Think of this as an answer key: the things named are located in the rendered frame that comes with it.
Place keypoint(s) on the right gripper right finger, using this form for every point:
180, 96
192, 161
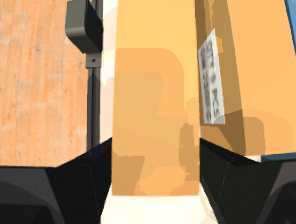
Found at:
241, 190

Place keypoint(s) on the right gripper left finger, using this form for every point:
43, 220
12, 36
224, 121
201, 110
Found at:
75, 191

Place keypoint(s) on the blue flat platform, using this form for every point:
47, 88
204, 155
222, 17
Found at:
291, 14

